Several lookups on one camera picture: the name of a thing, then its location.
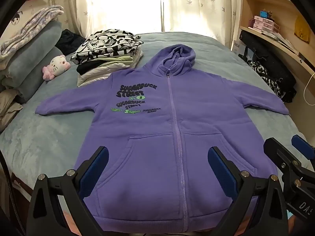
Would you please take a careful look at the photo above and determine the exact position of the black folded garment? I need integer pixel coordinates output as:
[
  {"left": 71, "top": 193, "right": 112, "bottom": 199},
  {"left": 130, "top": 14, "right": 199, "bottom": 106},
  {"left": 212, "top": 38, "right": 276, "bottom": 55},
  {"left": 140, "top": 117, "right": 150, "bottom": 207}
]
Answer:
[{"left": 76, "top": 60, "right": 116, "bottom": 75}]

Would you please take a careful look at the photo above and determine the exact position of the dark fuzzy cloth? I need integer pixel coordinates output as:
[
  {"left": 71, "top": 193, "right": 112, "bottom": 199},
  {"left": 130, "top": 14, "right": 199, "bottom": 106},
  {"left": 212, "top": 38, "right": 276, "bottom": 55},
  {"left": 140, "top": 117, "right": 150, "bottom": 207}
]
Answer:
[{"left": 55, "top": 29, "right": 86, "bottom": 56}]

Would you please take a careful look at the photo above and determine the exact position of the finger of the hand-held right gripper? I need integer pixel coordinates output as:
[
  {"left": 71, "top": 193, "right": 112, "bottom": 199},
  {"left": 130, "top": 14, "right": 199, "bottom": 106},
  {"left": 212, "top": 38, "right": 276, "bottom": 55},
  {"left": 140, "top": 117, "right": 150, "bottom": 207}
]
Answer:
[
  {"left": 291, "top": 134, "right": 315, "bottom": 159},
  {"left": 263, "top": 137, "right": 315, "bottom": 195}
]

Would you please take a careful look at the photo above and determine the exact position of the yellow cloth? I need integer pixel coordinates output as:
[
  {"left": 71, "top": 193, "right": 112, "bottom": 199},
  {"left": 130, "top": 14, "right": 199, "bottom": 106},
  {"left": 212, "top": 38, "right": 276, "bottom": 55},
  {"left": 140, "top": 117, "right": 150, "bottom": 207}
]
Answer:
[{"left": 294, "top": 15, "right": 312, "bottom": 45}]

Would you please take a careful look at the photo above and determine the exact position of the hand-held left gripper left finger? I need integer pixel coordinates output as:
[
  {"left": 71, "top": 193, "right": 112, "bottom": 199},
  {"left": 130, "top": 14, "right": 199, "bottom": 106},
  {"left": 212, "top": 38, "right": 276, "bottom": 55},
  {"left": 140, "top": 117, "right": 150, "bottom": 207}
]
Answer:
[{"left": 26, "top": 146, "right": 110, "bottom": 236}]

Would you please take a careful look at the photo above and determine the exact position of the blue-grey plush bed blanket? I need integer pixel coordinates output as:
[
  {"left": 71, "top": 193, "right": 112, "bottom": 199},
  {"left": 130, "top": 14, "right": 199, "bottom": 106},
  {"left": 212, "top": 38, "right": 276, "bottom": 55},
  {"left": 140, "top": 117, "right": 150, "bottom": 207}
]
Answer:
[{"left": 0, "top": 31, "right": 309, "bottom": 236}]

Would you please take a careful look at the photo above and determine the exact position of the stack of papers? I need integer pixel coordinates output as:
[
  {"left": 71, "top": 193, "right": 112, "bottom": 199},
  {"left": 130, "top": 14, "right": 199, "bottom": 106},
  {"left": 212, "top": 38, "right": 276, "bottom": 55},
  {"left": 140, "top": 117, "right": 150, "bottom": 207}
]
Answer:
[{"left": 261, "top": 31, "right": 299, "bottom": 54}]

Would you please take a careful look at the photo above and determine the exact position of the floral sheer curtain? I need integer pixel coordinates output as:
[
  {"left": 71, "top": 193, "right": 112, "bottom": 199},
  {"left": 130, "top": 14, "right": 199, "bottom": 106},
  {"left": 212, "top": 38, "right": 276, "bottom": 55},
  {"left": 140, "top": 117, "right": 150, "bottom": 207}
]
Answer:
[
  {"left": 74, "top": 0, "right": 165, "bottom": 38},
  {"left": 161, "top": 0, "right": 244, "bottom": 50}
]

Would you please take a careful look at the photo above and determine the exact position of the long black bag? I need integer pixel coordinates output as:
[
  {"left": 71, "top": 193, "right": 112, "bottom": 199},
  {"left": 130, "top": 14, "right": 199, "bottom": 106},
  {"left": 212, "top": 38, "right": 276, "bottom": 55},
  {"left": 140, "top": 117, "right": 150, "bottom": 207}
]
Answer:
[{"left": 239, "top": 29, "right": 297, "bottom": 96}]

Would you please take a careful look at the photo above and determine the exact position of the white cable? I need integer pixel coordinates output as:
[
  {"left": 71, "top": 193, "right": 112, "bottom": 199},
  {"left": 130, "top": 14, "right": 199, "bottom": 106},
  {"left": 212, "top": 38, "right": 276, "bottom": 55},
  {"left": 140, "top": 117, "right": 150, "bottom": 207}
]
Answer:
[{"left": 303, "top": 72, "right": 315, "bottom": 106}]

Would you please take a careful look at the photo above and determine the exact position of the black braided cable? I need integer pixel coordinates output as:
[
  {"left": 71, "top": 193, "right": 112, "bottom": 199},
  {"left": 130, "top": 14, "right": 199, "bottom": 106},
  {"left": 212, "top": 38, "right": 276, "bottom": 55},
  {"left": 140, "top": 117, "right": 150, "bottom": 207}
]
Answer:
[{"left": 0, "top": 150, "right": 15, "bottom": 227}]

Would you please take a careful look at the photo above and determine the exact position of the cartoon wall sticker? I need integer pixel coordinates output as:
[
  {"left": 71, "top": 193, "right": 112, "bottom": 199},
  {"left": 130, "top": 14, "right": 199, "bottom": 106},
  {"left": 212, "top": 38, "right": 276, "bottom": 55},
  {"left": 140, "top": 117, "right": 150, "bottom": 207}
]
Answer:
[{"left": 10, "top": 11, "right": 25, "bottom": 26}]

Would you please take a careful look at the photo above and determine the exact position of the white cardboard box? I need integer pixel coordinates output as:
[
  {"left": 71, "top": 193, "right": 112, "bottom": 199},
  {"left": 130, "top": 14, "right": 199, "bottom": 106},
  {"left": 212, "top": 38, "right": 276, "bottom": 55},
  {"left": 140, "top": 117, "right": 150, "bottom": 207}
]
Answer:
[{"left": 233, "top": 39, "right": 254, "bottom": 61}]

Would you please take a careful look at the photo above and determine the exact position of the floral folded quilt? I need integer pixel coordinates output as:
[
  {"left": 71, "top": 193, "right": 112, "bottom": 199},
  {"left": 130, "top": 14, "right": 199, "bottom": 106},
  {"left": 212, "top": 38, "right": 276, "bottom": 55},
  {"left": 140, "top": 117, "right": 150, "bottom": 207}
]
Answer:
[{"left": 0, "top": 6, "right": 65, "bottom": 57}]

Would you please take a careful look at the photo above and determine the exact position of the pale green folded garment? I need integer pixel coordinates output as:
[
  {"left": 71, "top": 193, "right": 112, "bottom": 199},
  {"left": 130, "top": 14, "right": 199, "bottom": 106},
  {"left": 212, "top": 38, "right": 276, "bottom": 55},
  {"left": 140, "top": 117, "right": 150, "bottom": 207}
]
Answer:
[{"left": 94, "top": 50, "right": 144, "bottom": 67}]

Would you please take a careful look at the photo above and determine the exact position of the black and white patterned garment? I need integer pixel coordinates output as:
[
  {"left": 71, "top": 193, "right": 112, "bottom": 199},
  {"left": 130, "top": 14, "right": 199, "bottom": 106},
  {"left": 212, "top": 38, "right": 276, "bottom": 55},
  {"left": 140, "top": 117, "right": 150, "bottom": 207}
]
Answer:
[{"left": 247, "top": 59, "right": 283, "bottom": 99}]

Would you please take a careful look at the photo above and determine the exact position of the black and white printed garment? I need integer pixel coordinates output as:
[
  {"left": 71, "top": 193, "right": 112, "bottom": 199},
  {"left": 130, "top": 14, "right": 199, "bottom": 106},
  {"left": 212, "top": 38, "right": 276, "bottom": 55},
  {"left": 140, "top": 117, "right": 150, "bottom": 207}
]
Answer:
[{"left": 70, "top": 28, "right": 144, "bottom": 67}]

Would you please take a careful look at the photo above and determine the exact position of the purple zip hoodie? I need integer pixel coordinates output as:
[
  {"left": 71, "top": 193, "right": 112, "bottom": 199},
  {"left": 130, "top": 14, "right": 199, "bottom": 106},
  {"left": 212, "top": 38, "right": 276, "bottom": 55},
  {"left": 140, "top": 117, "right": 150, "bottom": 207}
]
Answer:
[{"left": 35, "top": 44, "right": 289, "bottom": 236}]

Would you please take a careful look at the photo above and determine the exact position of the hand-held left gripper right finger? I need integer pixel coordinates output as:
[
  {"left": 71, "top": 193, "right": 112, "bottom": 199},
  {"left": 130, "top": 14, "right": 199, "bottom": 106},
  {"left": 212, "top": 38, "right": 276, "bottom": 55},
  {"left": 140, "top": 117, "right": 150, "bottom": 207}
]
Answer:
[{"left": 207, "top": 146, "right": 288, "bottom": 236}]

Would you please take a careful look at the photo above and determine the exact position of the black hanging garment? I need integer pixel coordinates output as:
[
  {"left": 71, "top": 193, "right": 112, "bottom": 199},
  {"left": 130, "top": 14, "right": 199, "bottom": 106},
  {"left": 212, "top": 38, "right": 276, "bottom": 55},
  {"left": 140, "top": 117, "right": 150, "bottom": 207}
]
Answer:
[{"left": 279, "top": 77, "right": 297, "bottom": 104}]

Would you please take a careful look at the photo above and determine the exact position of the white and pink plush toy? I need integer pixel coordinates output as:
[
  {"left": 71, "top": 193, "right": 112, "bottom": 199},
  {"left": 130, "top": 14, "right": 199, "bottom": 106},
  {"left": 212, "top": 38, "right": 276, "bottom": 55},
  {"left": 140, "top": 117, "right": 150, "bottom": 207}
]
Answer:
[{"left": 41, "top": 54, "right": 71, "bottom": 81}]

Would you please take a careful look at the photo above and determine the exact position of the beige pillow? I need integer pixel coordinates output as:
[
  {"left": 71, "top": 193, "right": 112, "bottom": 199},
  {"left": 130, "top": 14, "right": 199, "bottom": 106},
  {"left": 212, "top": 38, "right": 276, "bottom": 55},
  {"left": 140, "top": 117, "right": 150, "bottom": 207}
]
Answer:
[{"left": 0, "top": 88, "right": 24, "bottom": 133}]

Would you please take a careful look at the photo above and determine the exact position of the white folded garment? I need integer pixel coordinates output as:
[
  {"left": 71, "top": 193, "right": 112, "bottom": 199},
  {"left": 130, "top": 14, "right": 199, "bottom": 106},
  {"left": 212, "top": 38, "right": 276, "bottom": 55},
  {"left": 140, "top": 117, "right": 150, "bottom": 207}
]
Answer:
[{"left": 77, "top": 61, "right": 138, "bottom": 87}]

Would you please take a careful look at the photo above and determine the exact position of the wooden shelf unit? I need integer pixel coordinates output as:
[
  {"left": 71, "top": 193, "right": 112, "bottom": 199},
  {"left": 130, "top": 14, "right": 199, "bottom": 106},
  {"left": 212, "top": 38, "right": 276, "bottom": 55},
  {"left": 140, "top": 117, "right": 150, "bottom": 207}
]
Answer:
[{"left": 230, "top": 0, "right": 315, "bottom": 99}]

